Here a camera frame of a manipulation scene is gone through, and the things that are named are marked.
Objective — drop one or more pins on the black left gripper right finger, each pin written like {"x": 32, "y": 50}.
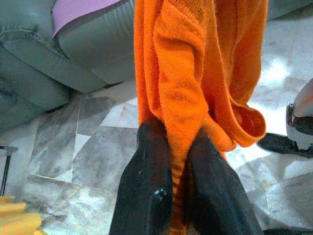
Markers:
{"x": 212, "y": 195}

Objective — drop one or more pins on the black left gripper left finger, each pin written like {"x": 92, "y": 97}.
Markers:
{"x": 144, "y": 191}

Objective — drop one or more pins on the orange garment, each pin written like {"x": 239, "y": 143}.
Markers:
{"x": 183, "y": 61}

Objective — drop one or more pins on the yellow printed t-shirt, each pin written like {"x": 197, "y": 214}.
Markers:
{"x": 17, "y": 220}

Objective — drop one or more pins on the black metal drying rack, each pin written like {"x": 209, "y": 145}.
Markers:
{"x": 5, "y": 173}

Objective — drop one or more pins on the grey-green sofa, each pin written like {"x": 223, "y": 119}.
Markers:
{"x": 49, "y": 73}

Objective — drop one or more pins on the pink floor mat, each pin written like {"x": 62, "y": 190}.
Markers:
{"x": 80, "y": 12}

